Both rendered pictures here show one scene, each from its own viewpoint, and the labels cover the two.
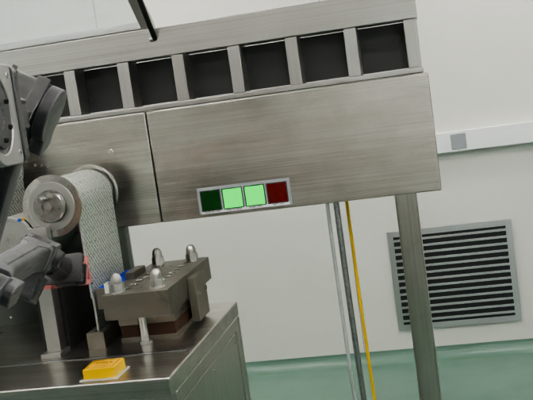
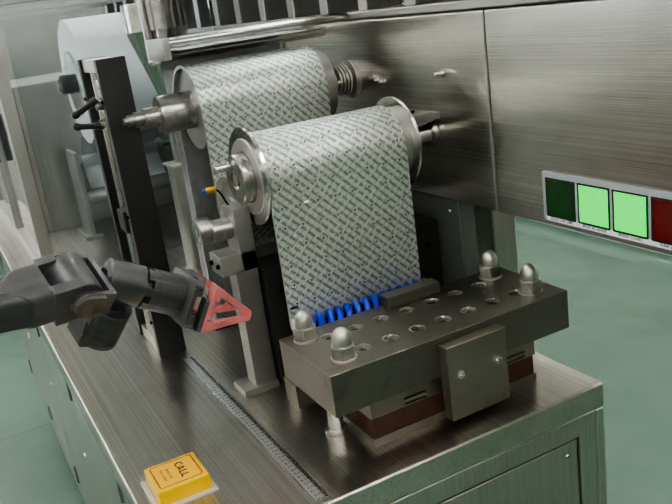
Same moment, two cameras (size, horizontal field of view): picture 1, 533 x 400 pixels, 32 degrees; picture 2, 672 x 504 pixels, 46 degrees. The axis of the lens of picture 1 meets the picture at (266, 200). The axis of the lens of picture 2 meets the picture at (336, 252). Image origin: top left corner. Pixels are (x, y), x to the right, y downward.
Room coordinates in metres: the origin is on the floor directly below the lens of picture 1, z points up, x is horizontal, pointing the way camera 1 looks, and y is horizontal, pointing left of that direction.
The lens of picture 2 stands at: (1.55, -0.50, 1.48)
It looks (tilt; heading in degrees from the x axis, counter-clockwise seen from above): 17 degrees down; 53
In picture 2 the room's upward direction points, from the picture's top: 8 degrees counter-clockwise
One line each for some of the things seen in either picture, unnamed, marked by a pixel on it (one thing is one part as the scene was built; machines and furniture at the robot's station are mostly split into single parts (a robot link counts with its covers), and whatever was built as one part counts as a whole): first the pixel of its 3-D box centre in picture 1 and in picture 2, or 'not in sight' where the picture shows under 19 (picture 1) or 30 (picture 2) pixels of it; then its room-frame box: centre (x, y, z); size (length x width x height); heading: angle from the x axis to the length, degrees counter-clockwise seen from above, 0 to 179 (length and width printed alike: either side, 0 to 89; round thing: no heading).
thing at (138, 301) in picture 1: (160, 286); (426, 333); (2.29, 0.29, 1.00); 0.40 x 0.16 x 0.06; 169
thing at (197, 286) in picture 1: (199, 294); (476, 372); (2.29, 0.20, 0.97); 0.10 x 0.03 x 0.11; 169
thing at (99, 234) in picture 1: (103, 251); (351, 251); (2.27, 0.42, 1.11); 0.23 x 0.01 x 0.18; 169
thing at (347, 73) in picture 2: not in sight; (336, 81); (2.50, 0.69, 1.34); 0.07 x 0.07 x 0.07; 79
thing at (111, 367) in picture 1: (104, 368); (177, 479); (1.91, 0.39, 0.91); 0.07 x 0.07 x 0.02; 79
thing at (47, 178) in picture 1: (51, 205); (249, 176); (2.16, 0.50, 1.25); 0.15 x 0.01 x 0.15; 79
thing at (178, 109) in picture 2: not in sight; (175, 112); (2.19, 0.75, 1.34); 0.06 x 0.06 x 0.06; 79
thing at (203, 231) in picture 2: not in sight; (202, 230); (2.09, 0.55, 1.18); 0.04 x 0.02 x 0.04; 79
